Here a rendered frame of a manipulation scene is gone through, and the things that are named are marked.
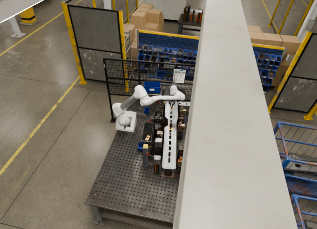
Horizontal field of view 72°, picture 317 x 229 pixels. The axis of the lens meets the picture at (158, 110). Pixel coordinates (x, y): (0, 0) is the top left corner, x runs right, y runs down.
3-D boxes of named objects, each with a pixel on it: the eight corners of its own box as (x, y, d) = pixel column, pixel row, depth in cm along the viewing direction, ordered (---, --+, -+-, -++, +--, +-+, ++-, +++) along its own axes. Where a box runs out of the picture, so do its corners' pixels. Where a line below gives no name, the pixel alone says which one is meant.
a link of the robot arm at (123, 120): (123, 127, 363) (120, 128, 341) (118, 118, 365) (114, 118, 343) (131, 123, 362) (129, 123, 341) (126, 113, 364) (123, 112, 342)
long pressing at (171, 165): (178, 169, 289) (178, 169, 288) (161, 168, 290) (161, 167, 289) (178, 102, 390) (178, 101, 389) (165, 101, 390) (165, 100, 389)
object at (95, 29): (130, 88, 572) (126, 8, 434) (129, 92, 561) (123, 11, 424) (82, 81, 587) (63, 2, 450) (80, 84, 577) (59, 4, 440)
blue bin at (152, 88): (160, 93, 399) (160, 87, 390) (143, 92, 399) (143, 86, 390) (160, 87, 411) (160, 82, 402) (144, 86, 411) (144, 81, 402)
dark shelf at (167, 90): (185, 97, 397) (185, 96, 395) (136, 94, 400) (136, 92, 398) (185, 90, 413) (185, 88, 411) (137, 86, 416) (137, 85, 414)
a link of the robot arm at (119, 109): (114, 118, 354) (108, 107, 356) (121, 116, 366) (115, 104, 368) (143, 96, 305) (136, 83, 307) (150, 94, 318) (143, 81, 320)
